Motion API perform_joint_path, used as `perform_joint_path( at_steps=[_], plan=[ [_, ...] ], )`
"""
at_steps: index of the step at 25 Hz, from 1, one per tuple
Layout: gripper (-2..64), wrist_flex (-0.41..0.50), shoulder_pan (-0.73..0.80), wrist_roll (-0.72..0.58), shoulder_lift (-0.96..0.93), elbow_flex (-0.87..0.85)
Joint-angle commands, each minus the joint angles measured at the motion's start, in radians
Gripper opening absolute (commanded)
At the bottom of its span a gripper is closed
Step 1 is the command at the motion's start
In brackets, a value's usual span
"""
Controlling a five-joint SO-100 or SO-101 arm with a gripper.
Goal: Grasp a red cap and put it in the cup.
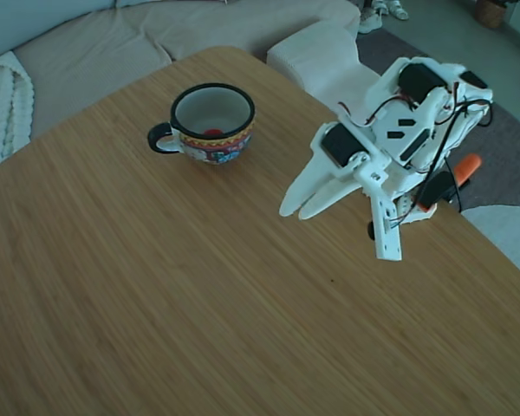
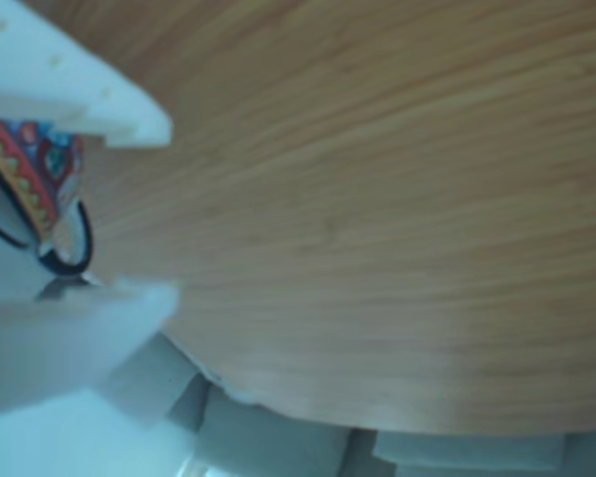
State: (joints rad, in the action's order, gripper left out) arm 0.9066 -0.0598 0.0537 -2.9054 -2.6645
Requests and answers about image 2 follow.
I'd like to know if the beige sofa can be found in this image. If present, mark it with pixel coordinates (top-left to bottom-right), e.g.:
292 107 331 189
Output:
106 335 596 477

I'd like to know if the painted mug with black rim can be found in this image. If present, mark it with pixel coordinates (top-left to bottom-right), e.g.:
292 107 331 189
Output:
0 116 96 277

